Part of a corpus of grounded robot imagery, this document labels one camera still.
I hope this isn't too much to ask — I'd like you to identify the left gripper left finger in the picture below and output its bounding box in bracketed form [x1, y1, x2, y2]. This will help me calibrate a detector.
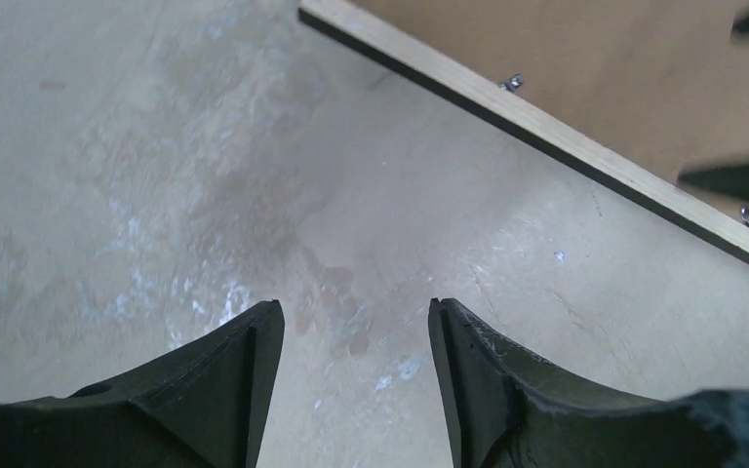
[0, 300, 285, 467]

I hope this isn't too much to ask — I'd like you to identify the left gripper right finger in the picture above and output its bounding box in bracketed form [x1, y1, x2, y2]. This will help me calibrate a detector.
[428, 298, 749, 467]

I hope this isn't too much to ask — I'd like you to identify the wooden picture frame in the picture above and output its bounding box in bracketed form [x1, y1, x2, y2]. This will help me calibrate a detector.
[297, 1, 749, 264]

